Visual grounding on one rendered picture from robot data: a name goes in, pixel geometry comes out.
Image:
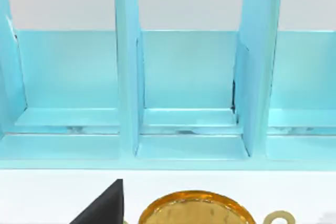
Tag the light blue rack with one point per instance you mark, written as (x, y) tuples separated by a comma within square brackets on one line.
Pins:
[(183, 77)]

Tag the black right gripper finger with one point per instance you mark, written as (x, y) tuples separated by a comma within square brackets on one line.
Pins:
[(107, 205)]

